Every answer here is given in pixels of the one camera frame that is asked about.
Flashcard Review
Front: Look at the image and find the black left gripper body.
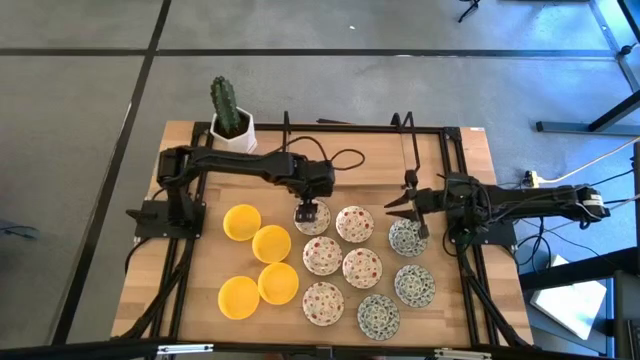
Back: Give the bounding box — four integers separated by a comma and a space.
287, 155, 336, 201

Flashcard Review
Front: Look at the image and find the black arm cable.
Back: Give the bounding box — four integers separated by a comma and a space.
279, 134, 366, 172

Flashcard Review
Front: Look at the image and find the red floral green bowl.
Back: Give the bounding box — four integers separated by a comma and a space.
302, 236, 344, 277
342, 247, 384, 290
301, 281, 346, 328
293, 198, 332, 237
335, 205, 376, 244

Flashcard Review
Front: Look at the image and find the white box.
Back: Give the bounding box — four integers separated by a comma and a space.
529, 253, 609, 341

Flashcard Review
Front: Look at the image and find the white plant pot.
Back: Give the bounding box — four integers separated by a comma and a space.
209, 107, 259, 154

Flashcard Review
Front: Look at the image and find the black metal rig frame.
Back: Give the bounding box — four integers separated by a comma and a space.
0, 119, 640, 360

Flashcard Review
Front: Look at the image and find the green cactus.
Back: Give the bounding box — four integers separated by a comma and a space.
209, 75, 242, 137

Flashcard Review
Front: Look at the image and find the silver aluminium bracket bar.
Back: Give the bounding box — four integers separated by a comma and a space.
433, 348, 494, 360
157, 343, 215, 356

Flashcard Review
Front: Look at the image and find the black side furniture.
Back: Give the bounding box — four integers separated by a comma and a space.
518, 247, 640, 360

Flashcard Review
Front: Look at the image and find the black desk leg frame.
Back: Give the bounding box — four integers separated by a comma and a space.
535, 0, 640, 137

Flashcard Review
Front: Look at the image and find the yellow plastic bowl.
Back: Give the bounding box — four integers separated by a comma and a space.
251, 224, 293, 265
222, 203, 263, 243
217, 275, 261, 321
257, 261, 301, 306

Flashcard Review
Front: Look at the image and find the white power cable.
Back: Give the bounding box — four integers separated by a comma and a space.
537, 135, 640, 185

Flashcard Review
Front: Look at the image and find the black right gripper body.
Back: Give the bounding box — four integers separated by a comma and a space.
404, 169, 451, 240

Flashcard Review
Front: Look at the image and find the black floral teal bowl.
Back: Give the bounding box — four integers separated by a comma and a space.
388, 218, 429, 258
394, 264, 437, 309
356, 294, 401, 342

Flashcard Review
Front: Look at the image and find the wooden shelf with black frame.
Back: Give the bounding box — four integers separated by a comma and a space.
281, 110, 425, 196

